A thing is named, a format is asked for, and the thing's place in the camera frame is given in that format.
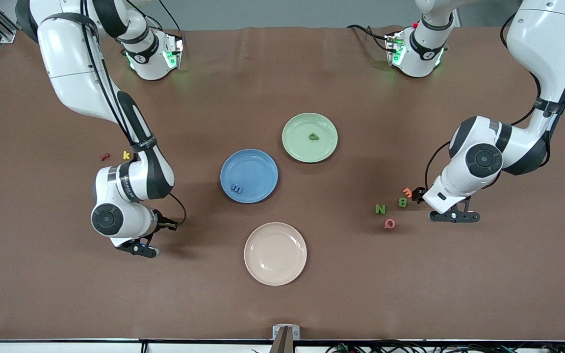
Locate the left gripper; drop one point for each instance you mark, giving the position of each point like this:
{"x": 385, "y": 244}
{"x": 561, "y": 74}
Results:
{"x": 418, "y": 194}

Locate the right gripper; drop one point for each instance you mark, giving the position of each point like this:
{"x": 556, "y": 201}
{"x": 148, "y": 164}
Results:
{"x": 164, "y": 224}

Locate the green letter B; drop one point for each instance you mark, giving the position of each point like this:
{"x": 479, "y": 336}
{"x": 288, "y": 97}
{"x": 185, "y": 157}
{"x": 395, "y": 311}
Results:
{"x": 402, "y": 202}

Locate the green letter N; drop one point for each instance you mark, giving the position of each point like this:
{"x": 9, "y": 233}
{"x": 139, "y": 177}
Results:
{"x": 380, "y": 209}

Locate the blue letter m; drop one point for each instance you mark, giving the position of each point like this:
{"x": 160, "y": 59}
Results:
{"x": 237, "y": 188}

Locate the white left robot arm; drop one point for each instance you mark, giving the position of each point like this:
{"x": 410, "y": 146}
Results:
{"x": 542, "y": 44}

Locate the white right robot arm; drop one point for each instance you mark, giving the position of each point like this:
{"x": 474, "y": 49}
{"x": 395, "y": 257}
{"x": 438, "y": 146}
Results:
{"x": 71, "y": 59}

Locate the orange letter E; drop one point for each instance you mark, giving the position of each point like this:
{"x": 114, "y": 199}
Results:
{"x": 407, "y": 192}

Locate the pink letter Q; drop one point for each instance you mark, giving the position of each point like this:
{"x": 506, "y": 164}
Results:
{"x": 393, "y": 226}

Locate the blue plate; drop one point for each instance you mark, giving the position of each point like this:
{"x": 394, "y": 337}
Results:
{"x": 258, "y": 166}

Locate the beige plate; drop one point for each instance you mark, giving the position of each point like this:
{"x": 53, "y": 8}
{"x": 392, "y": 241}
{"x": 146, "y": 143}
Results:
{"x": 275, "y": 254}

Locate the brown table cover sheet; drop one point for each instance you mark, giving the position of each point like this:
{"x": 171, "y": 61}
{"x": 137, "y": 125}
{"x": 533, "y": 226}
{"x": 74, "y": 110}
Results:
{"x": 66, "y": 294}

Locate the green plate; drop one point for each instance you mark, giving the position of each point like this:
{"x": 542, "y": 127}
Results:
{"x": 299, "y": 142}

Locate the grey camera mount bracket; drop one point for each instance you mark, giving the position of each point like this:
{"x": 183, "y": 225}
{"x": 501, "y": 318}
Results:
{"x": 276, "y": 332}

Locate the white table edge rail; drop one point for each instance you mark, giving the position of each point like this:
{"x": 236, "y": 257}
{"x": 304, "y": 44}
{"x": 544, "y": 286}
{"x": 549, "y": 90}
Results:
{"x": 66, "y": 348}

